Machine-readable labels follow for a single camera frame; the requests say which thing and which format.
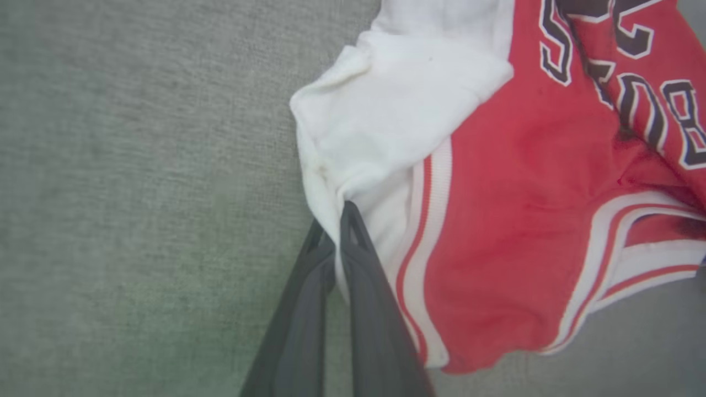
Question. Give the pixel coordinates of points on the red and white basketball jersey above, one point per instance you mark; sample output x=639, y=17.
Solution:
x=496, y=193

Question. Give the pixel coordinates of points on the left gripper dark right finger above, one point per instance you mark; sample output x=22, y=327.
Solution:
x=380, y=342

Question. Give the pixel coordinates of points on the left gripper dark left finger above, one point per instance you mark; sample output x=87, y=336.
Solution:
x=295, y=336

